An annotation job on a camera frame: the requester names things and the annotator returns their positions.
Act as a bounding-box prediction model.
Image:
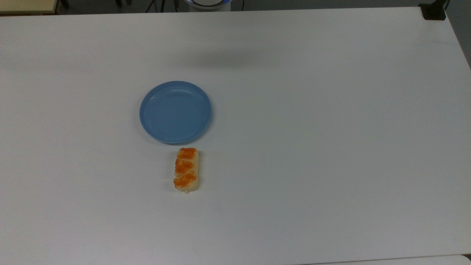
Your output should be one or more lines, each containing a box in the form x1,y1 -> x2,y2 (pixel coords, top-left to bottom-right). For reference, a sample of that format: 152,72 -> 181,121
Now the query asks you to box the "orange glazed bread stick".
173,148 -> 200,194

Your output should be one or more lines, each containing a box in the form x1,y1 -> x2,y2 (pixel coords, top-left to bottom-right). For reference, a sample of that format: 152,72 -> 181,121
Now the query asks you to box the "blue round plate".
139,81 -> 212,144

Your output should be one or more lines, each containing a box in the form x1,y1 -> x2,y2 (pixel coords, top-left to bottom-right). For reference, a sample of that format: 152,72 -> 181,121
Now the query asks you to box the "black table clamp stand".
419,0 -> 450,21

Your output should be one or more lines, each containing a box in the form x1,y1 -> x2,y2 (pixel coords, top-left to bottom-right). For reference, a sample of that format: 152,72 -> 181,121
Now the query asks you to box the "beige wooden table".
0,0 -> 60,15

